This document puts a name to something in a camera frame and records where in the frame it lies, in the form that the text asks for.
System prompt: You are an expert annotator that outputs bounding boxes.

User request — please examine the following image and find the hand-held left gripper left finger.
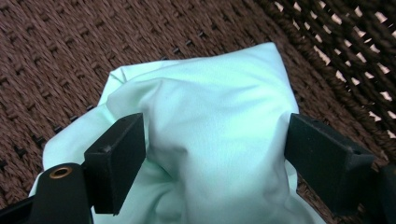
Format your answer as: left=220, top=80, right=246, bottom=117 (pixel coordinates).
left=83, top=112, right=147, bottom=217

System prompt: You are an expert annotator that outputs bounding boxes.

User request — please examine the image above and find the brown woven basket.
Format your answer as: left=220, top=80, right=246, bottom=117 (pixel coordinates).
left=0, top=0, right=396, bottom=224

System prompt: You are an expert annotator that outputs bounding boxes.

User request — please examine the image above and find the mint green t-shirt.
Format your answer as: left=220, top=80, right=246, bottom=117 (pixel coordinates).
left=29, top=41, right=326, bottom=224

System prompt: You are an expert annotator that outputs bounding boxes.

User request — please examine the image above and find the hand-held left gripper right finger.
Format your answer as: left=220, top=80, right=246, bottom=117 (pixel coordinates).
left=283, top=112, right=376, bottom=217

